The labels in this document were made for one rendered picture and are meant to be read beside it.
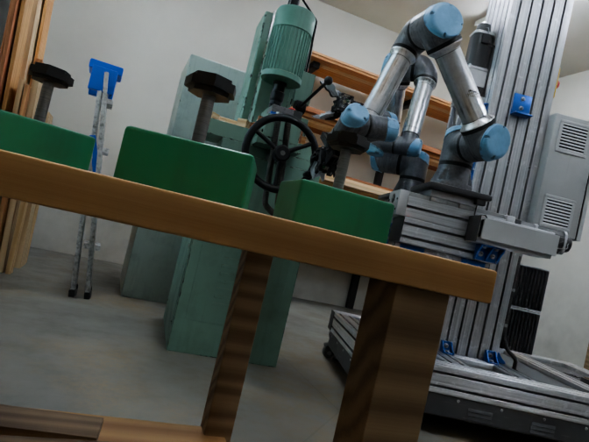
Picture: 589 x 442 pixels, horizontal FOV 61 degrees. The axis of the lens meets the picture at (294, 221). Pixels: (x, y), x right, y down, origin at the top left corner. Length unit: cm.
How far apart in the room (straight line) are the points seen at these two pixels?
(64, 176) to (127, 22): 430
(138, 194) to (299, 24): 198
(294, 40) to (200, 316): 118
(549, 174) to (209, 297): 139
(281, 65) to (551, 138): 111
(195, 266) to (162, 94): 267
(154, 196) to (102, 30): 428
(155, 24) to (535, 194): 338
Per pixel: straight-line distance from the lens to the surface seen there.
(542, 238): 185
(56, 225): 438
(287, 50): 220
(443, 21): 173
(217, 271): 198
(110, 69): 275
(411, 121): 214
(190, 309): 199
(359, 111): 154
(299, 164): 204
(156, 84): 447
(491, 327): 215
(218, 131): 199
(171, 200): 30
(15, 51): 311
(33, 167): 30
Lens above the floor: 52
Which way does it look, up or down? 2 degrees up
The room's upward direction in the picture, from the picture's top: 13 degrees clockwise
